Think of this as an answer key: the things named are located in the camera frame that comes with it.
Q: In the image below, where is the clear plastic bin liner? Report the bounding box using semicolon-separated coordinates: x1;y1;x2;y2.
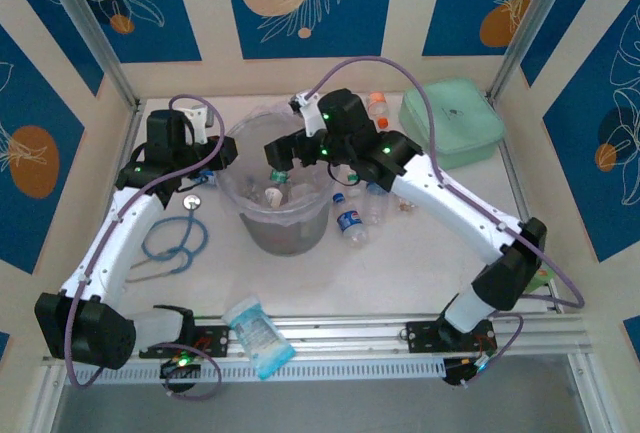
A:
213;100;336;229

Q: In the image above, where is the grey mesh waste bin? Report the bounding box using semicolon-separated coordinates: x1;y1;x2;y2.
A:
214;107;335;257

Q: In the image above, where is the blue-capped Pepsi bottle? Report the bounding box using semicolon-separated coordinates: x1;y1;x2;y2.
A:
331;191;371;250

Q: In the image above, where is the clear unlabelled plastic bottle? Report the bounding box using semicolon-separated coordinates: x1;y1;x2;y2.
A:
362;181;392;227

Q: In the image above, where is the blue stethoscope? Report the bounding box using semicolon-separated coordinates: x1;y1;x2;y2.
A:
123;192;209;284

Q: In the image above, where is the small orange-capped bottle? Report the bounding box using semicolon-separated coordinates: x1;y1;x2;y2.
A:
368;91;392;130

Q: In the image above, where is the mint green zip case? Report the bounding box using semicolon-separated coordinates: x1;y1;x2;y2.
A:
397;77;506;170

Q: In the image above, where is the blue wet wipes pack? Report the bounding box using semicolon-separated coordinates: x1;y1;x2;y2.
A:
221;295;297;382

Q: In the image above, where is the black controller board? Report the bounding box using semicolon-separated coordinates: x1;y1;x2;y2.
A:
159;356;202;379
443;356;489;387

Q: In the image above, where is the light green object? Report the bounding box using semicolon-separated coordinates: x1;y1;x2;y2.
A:
530;267;554;294

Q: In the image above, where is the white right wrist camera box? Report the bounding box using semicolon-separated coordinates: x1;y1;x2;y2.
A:
291;91;327;137

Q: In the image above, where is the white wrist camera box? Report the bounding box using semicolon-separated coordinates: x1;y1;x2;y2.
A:
291;91;327;137
182;105;214;144

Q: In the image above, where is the aluminium side rail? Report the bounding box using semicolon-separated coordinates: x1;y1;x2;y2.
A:
487;95;566;314
69;100;147;324

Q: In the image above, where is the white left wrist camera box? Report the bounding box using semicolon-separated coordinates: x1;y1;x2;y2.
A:
182;105;214;144

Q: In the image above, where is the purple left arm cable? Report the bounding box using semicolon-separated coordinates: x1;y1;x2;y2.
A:
64;94;225;402

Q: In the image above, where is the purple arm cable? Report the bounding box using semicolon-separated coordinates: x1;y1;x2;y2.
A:
307;55;586;389
64;94;225;402

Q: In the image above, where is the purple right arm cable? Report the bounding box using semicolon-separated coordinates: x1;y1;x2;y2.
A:
307;55;586;389

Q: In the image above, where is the aluminium frame post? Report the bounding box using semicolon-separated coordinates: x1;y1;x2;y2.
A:
34;0;146;112
484;0;586;102

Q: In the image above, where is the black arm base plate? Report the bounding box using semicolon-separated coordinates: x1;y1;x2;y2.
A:
405;320;499;354
138;325;231;359

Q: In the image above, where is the aluminium profile rail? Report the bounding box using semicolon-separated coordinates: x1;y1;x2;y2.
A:
42;312;594;365

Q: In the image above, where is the grey slotted cable duct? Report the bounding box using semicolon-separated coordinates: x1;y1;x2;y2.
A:
63;358;447;385

